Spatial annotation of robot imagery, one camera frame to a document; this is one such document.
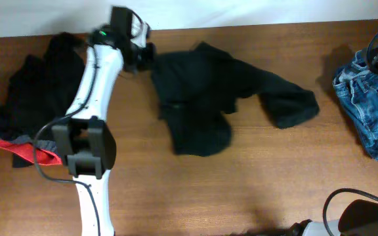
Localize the black trousers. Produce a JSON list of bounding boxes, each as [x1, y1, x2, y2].
[[151, 42, 320, 157]]

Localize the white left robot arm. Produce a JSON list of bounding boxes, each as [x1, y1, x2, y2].
[[51, 6, 156, 235]]

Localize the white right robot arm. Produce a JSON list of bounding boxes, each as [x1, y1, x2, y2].
[[284, 188, 378, 236]]

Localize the black garment pile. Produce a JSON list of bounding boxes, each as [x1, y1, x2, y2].
[[0, 32, 85, 143]]

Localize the red and grey garment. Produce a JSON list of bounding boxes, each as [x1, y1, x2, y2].
[[0, 135, 62, 166]]

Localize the blue denim jeans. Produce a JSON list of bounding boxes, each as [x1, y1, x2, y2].
[[332, 49, 378, 161]]

